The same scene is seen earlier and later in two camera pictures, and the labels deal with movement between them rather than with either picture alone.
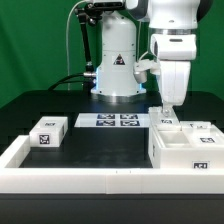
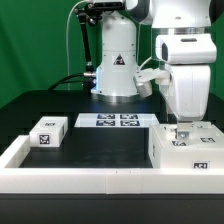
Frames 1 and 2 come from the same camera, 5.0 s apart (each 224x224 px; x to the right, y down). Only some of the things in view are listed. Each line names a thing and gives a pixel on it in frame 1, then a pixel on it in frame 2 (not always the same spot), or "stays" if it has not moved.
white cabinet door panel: (202, 134) stays
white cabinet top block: (49, 132) stays
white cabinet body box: (196, 147) stays
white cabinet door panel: (162, 121) → (166, 136)
